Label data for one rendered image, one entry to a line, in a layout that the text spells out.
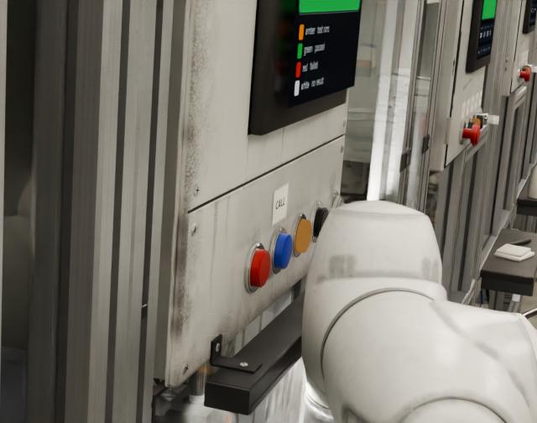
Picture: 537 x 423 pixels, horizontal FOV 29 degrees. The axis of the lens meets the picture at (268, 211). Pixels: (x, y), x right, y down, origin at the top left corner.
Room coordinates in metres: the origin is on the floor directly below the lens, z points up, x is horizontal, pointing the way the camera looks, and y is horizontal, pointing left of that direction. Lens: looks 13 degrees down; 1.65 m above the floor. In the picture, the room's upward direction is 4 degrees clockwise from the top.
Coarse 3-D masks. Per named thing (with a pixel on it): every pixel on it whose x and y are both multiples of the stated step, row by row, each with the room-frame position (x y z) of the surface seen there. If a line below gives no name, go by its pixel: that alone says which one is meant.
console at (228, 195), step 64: (192, 0) 0.66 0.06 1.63; (256, 0) 0.76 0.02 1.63; (192, 64) 0.66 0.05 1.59; (256, 64) 0.77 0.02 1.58; (192, 128) 0.66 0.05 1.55; (256, 128) 0.76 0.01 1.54; (320, 128) 0.96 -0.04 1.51; (192, 192) 0.67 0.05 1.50; (256, 192) 0.79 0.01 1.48; (320, 192) 0.98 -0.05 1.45; (192, 256) 0.67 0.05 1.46; (256, 256) 0.79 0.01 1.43; (192, 320) 0.68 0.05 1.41
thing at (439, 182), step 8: (448, 168) 2.06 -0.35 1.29; (432, 176) 1.87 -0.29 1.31; (440, 176) 1.96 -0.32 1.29; (448, 176) 2.07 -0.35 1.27; (432, 184) 1.88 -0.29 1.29; (440, 184) 1.97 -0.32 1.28; (448, 184) 2.08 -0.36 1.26; (432, 192) 1.89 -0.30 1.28; (440, 192) 1.98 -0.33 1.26; (448, 192) 2.10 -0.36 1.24; (432, 200) 1.90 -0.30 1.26; (440, 200) 1.99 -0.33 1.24; (432, 208) 1.91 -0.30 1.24; (440, 208) 2.00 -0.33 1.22; (432, 216) 1.92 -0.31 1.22; (440, 216) 2.02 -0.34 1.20; (432, 224) 1.93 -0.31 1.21; (440, 224) 2.03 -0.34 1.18; (440, 232) 2.04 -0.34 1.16; (440, 240) 2.05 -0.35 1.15; (440, 248) 2.07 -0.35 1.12
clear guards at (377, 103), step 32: (384, 0) 1.23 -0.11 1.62; (416, 0) 1.42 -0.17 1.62; (384, 32) 1.25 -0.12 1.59; (384, 64) 1.26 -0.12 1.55; (352, 96) 1.12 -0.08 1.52; (384, 96) 1.28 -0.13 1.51; (416, 96) 1.50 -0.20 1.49; (352, 128) 1.13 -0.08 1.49; (384, 128) 1.30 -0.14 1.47; (416, 128) 1.53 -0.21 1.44; (352, 160) 1.15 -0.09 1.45; (384, 160) 1.32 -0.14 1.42; (416, 160) 1.55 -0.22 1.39; (352, 192) 1.16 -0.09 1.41; (384, 192) 1.34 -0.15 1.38; (416, 192) 1.59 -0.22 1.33; (256, 320) 0.85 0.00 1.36; (224, 352) 0.78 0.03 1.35; (160, 384) 0.67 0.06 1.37; (192, 384) 0.72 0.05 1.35; (288, 384) 0.97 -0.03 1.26; (160, 416) 0.66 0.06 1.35; (192, 416) 0.72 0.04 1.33; (224, 416) 0.79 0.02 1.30; (256, 416) 0.87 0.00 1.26; (288, 416) 0.97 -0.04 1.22
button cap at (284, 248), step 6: (282, 234) 0.85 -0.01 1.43; (288, 234) 0.85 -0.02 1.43; (282, 240) 0.85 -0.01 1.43; (288, 240) 0.85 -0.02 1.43; (282, 246) 0.84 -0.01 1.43; (288, 246) 0.85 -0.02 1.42; (276, 252) 0.84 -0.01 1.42; (282, 252) 0.84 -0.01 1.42; (288, 252) 0.86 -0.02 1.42; (276, 258) 0.84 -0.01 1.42; (282, 258) 0.84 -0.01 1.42; (288, 258) 0.86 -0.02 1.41; (276, 264) 0.84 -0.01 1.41; (282, 264) 0.84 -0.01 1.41
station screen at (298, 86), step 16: (304, 16) 0.80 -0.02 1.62; (320, 16) 0.84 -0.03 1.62; (336, 16) 0.90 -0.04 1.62; (352, 16) 0.95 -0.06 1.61; (304, 32) 0.80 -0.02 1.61; (320, 32) 0.85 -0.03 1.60; (336, 32) 0.90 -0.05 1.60; (352, 32) 0.95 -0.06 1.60; (304, 48) 0.81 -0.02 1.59; (320, 48) 0.85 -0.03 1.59; (336, 48) 0.90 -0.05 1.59; (352, 48) 0.96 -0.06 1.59; (304, 64) 0.81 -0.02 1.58; (320, 64) 0.86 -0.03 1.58; (336, 64) 0.91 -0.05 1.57; (352, 64) 0.97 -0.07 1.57; (304, 80) 0.82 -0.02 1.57; (320, 80) 0.86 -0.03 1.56; (336, 80) 0.91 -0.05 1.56; (352, 80) 0.97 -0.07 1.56; (304, 96) 0.82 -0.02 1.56; (320, 96) 0.86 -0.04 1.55
